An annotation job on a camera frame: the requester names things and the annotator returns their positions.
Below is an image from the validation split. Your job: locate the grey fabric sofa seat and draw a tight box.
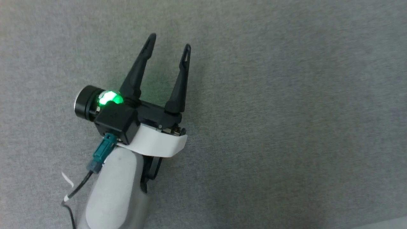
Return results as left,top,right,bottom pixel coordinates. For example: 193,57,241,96
0,0,407,229

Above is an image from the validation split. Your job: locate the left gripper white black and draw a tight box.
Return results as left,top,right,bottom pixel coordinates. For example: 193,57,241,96
73,33,192,158

